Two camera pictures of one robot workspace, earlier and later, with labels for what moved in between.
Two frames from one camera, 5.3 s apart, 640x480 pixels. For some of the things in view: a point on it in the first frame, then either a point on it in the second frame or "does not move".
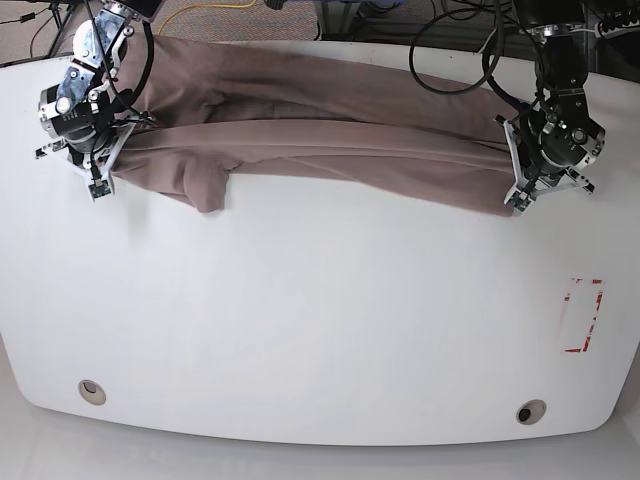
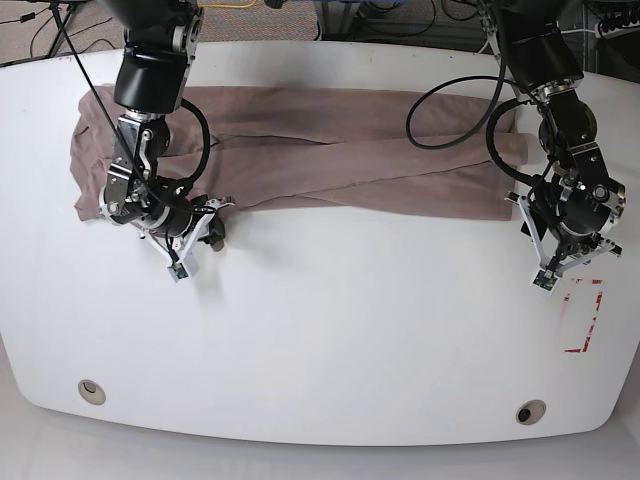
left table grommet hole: (91, 392) does not move
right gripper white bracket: (523, 193) -> (550, 269)
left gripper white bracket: (101, 167) -> (182, 266)
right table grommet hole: (530, 411) does not move
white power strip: (626, 29) does not move
